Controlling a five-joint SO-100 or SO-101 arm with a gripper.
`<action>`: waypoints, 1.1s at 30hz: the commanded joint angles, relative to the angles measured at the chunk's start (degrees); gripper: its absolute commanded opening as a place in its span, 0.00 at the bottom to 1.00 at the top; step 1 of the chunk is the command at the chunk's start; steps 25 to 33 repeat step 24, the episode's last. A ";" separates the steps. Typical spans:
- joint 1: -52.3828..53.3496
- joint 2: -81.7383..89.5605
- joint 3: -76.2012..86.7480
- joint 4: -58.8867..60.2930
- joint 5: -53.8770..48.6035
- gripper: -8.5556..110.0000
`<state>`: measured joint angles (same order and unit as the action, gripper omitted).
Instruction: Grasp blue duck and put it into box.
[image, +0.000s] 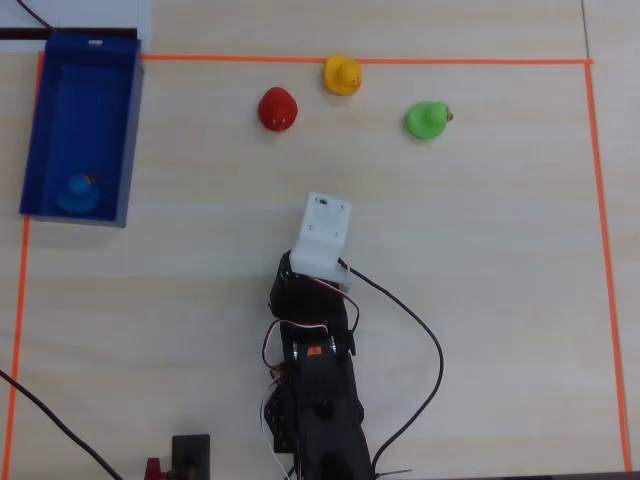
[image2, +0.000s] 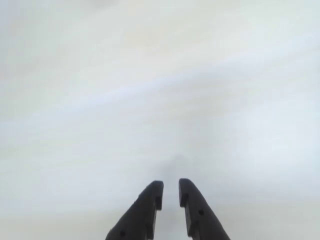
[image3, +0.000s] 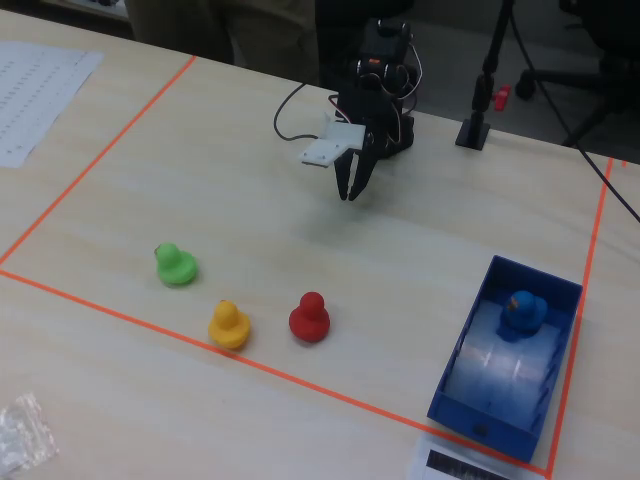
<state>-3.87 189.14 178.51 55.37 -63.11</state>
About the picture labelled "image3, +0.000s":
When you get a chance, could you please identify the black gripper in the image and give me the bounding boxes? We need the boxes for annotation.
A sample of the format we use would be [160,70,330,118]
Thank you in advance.
[333,74,401,203]

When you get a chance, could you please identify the blue rubber duck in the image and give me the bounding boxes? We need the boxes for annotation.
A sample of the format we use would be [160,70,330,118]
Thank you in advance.
[495,289,549,344]

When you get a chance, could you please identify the red rubber duck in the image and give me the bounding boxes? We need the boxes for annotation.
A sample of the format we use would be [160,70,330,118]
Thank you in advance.
[288,291,332,344]

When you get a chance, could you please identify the yellow rubber duck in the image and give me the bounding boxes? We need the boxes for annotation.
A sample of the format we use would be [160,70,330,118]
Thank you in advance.
[207,299,252,351]

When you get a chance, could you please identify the green rubber duck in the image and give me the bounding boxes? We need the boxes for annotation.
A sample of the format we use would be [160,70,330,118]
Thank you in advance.
[153,242,200,288]

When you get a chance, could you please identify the blue plastic bin box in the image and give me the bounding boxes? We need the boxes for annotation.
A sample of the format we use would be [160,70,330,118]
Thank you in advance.
[426,254,585,464]

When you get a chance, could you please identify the person khaki trousers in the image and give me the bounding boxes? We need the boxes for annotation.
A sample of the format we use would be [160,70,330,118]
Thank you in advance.
[123,0,322,87]

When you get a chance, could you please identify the orange tape strip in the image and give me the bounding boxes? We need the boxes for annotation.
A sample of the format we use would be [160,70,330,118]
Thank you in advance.
[0,54,198,267]
[0,268,551,476]
[545,157,629,477]

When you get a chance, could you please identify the white paper with barcode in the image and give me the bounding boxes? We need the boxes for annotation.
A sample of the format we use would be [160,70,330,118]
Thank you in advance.
[407,432,546,480]

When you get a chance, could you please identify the white printed paper sheet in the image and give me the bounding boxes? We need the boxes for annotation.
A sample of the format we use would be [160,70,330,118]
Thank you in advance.
[0,40,105,169]

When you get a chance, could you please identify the clear plastic bag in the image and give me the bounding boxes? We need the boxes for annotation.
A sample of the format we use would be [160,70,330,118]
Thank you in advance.
[0,392,60,476]

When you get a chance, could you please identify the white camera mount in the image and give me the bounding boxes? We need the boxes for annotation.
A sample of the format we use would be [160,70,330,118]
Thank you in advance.
[298,112,368,172]

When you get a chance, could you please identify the black camera cable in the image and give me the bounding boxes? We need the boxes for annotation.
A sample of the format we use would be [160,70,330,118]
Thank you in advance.
[272,82,334,142]

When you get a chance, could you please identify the black camera stand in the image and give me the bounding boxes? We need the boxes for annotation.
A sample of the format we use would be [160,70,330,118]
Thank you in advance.
[454,0,516,150]

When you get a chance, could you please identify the black stand cable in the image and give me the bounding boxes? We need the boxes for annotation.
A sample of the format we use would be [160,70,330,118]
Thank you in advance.
[508,12,640,224]

